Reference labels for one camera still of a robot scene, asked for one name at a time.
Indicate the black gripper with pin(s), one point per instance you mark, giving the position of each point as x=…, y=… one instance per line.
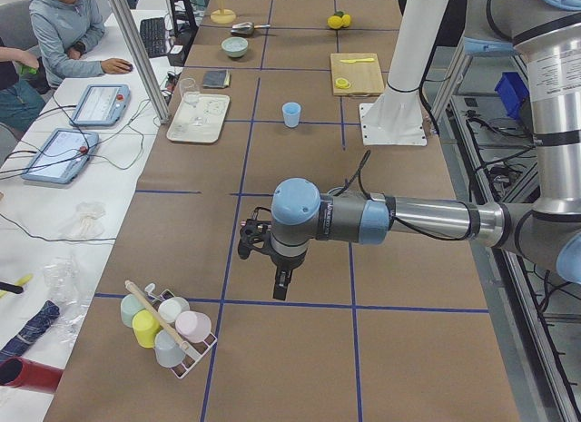
x=289, y=261

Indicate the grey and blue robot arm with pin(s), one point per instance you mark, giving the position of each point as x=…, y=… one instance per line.
x=546, y=33

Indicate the pink cup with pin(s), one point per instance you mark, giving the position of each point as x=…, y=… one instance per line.
x=194, y=326

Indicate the white cup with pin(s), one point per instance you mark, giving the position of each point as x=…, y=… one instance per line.
x=170, y=309

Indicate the pale blue cup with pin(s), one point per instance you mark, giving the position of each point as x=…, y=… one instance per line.
x=167, y=352

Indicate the yellow cup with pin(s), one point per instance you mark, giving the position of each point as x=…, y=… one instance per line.
x=145, y=328

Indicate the mint green cup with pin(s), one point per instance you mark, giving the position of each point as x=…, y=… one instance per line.
x=130, y=306

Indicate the light blue plastic cup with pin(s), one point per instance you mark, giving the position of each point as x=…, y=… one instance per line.
x=291, y=114

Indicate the lemon slice on board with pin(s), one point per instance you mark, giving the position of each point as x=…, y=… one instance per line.
x=342, y=83

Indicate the white bear serving tray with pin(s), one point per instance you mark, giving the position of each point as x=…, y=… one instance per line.
x=202, y=125

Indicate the white cloth bag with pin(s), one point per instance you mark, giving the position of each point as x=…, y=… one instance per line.
x=86, y=223

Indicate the grey folded cloth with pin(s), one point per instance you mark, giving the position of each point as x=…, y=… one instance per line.
x=216, y=79

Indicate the wooden cutting board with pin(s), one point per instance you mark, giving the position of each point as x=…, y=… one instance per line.
x=366, y=78

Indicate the clear plastic bag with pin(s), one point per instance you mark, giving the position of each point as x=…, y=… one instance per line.
x=68, y=292

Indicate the yellow plastic knife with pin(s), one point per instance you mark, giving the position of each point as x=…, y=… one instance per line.
x=358, y=60

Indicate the green bowl of ice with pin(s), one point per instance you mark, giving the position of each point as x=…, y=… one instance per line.
x=235, y=46

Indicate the lower teach pendant tablet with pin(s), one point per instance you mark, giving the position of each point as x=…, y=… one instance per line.
x=62, y=157

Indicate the teach pendant tablet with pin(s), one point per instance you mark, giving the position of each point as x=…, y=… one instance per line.
x=62, y=157
x=101, y=105

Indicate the dark plaid cloth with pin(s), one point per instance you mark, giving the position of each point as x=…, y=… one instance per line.
x=34, y=329

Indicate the upper teach pendant tablet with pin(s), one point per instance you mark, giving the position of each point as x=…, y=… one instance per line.
x=101, y=105

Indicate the metal ice scoop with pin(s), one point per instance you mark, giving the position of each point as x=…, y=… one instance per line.
x=247, y=28

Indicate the whole yellow lemons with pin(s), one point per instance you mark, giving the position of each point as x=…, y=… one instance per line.
x=339, y=20

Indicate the black keyboard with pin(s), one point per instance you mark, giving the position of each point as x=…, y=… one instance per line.
x=154, y=36

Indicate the red cylinder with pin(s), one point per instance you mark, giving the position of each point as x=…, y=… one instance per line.
x=30, y=375

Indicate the blue storage bin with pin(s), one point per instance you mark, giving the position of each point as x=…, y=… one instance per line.
x=512, y=92

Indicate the person in grey hoodie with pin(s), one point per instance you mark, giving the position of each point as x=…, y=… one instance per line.
x=66, y=30

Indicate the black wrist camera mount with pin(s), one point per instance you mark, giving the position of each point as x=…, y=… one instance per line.
x=255, y=235

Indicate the white wire cup rack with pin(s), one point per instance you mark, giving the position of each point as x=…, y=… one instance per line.
x=195, y=351

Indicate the wooden rack handle stick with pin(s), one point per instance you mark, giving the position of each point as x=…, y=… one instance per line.
x=132, y=287

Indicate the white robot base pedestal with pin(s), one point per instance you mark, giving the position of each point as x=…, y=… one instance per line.
x=396, y=118

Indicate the aluminium frame post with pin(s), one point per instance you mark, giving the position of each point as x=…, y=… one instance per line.
x=141, y=60

